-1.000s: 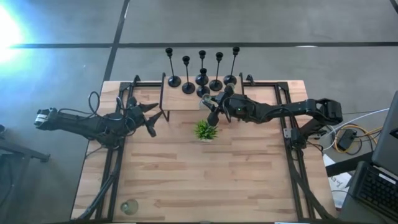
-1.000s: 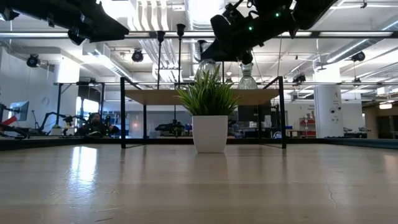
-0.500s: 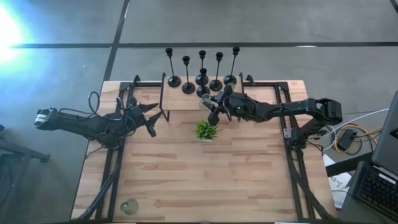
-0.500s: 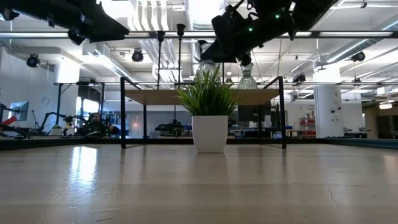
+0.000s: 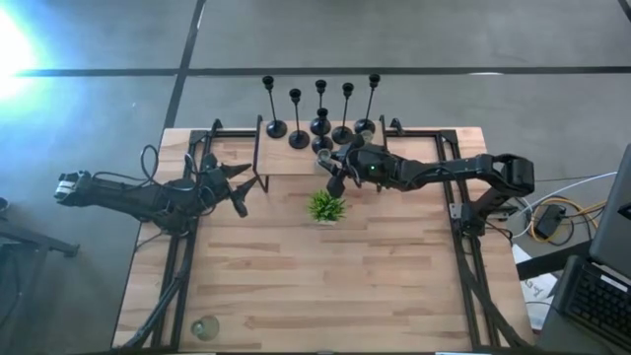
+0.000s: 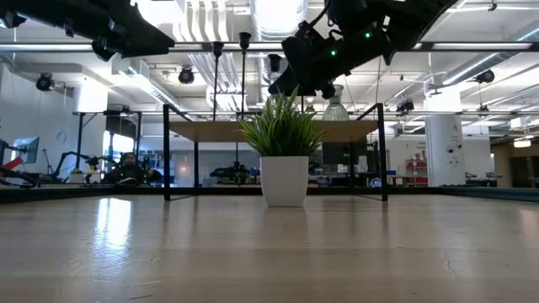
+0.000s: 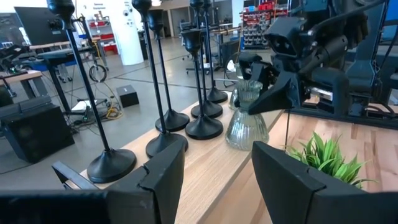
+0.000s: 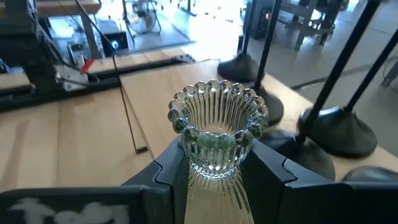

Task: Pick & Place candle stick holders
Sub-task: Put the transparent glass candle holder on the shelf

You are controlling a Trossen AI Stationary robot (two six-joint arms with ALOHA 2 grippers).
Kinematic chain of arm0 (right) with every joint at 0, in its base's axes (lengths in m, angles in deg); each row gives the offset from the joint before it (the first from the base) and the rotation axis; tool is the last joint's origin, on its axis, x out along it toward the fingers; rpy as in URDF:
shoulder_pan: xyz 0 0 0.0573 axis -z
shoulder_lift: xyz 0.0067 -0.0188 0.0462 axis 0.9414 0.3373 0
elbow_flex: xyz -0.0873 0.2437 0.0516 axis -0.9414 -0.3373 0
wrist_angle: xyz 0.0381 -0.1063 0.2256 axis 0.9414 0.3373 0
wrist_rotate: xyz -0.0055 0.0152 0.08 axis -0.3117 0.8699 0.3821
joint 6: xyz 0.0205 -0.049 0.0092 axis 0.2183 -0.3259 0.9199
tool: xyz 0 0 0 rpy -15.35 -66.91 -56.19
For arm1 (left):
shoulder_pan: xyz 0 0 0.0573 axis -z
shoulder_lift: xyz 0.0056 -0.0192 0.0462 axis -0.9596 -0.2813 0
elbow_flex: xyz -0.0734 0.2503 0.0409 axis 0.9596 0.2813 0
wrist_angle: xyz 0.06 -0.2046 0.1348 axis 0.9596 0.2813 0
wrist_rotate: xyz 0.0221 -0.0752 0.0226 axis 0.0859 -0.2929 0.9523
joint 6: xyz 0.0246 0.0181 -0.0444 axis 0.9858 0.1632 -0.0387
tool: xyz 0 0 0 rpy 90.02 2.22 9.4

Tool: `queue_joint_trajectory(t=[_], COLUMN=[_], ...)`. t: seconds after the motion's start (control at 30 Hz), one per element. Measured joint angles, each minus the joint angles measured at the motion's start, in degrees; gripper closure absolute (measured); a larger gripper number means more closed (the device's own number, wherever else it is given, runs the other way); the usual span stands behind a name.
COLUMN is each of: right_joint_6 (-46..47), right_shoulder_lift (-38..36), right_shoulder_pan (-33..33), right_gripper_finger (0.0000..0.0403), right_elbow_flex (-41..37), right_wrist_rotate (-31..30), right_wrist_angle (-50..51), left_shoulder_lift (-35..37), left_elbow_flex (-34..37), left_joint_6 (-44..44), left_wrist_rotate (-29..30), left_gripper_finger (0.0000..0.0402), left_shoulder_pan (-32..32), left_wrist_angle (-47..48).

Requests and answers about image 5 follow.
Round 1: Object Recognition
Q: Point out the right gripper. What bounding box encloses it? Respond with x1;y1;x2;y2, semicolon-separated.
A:
319;135;403;198

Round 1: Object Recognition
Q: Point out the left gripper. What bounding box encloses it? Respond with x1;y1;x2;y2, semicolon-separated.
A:
196;152;260;219

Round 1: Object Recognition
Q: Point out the short black candlestick holder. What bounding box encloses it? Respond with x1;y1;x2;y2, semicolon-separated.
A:
311;106;335;155

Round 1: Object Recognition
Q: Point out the tall black candlestick holder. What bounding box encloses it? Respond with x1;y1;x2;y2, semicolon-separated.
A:
261;75;289;140
353;73;382;136
331;82;356;146
288;88;312;151

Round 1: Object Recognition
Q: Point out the medium black candlestick holder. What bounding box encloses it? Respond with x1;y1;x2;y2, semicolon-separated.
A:
310;79;332;137

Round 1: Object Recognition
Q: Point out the green plant in white pot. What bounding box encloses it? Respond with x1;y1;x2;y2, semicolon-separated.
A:
306;189;347;227

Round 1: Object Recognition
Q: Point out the black stand leg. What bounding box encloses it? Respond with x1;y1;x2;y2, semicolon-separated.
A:
0;196;80;260

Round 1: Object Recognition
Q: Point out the black power adapter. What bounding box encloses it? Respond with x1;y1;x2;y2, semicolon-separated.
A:
535;204;568;242

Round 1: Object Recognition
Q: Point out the black desk foot bar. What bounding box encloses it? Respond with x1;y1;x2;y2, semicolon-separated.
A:
516;241;593;281

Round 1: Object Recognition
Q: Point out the white paper sheet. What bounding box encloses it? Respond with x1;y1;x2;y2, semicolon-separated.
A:
511;244;561;331

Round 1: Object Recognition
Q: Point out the dark grey laptop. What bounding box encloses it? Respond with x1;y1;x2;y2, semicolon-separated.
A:
556;142;631;351

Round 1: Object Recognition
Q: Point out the wooden shelf riser black frame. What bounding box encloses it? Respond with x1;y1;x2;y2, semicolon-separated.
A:
251;114;391;194

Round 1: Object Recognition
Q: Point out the black aluminium table frame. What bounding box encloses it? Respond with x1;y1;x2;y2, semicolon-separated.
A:
111;117;536;352

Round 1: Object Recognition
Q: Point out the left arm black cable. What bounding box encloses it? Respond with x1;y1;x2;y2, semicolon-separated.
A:
91;144;198;191

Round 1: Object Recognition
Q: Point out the yellow cable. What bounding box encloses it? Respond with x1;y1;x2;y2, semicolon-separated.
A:
529;196;607;246

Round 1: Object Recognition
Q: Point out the white cable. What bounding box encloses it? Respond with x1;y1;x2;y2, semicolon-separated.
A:
559;171;618;193

